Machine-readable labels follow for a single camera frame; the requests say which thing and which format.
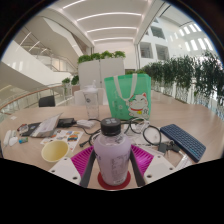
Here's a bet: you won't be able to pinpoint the black office chair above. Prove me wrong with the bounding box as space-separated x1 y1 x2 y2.
38 95 56 108

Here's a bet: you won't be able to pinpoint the black power bank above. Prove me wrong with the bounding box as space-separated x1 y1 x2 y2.
57 117 77 128

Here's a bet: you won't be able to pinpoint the cream yellow mug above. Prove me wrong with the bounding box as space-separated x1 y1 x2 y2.
40 139 70 163

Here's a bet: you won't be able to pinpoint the black cable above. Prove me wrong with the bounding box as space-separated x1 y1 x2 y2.
79 117 149 149

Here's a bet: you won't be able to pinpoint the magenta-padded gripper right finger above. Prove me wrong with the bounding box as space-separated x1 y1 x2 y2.
129 144 177 188

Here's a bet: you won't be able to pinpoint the flat round red coaster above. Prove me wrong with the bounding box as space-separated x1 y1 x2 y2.
97 170 132 191

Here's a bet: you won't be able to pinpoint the row of tall green plants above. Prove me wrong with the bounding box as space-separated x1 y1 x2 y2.
139 51 224 111

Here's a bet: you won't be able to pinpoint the purple drink bottle black cap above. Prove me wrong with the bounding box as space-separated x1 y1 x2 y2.
92 117 132 187

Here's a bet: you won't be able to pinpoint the white computer mouse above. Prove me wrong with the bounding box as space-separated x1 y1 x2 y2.
8 136 19 147

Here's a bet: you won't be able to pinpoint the colourful sticker sheet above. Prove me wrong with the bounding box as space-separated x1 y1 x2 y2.
40 129 84 153

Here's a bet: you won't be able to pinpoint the green bushy plant strip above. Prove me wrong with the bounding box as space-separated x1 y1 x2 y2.
77 50 127 65

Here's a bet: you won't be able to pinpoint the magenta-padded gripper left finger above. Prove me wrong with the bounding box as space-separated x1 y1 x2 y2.
48 145 98 188

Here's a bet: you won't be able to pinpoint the potted green plants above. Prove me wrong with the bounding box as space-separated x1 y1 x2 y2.
61 75 80 95

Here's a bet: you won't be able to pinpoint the white power strip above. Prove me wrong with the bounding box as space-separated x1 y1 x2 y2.
2 129 13 147

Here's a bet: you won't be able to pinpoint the tall white cabinet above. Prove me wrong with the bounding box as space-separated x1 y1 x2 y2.
77 57 126 91

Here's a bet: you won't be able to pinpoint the white chair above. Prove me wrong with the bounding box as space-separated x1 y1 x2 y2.
73 87 109 107

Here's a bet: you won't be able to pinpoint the green cat print tote bag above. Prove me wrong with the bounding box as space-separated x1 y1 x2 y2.
103 73 153 122

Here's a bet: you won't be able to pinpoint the clear shaker bottle white lid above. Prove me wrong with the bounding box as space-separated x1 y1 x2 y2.
82 81 100 120

